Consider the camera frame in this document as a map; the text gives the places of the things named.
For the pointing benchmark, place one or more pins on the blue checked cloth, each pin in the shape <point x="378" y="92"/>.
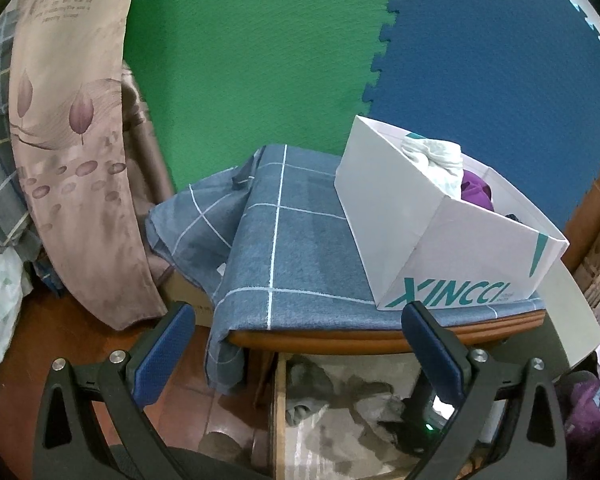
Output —
<point x="305" y="260"/>

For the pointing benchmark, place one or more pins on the person's purple patterned clothing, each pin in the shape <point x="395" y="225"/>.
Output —
<point x="595" y="400"/>

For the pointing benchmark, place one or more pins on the white patterned cloth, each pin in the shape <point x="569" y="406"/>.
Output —
<point x="0" y="310"/>

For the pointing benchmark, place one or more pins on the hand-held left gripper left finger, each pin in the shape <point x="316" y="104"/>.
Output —
<point x="165" y="355"/>

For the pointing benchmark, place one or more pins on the wooden drawer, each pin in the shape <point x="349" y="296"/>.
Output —
<point x="280" y="425"/>

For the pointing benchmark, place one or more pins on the blue foam mat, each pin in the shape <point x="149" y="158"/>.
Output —
<point x="505" y="85"/>

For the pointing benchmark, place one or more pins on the brown cardboard box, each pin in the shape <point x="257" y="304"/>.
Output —
<point x="185" y="295"/>

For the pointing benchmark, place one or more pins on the white grey underwear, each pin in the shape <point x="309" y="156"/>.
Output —
<point x="435" y="157"/>

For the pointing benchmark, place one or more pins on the purple underwear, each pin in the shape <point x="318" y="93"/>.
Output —
<point x="475" y="190"/>

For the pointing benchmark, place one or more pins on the grey plaid cloth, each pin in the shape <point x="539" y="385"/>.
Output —
<point x="0" y="160"/>

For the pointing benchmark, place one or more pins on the beige floral curtain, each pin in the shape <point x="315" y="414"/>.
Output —
<point x="70" y="160"/>

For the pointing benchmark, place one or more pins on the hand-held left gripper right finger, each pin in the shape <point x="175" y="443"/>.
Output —
<point x="430" y="355"/>

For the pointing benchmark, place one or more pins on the green foam mat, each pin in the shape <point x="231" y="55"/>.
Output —
<point x="255" y="60"/>

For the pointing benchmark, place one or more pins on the wooden nightstand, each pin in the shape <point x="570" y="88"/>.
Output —
<point x="330" y="342"/>

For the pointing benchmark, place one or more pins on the white cardboard box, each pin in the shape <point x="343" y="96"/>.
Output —
<point x="395" y="220"/>

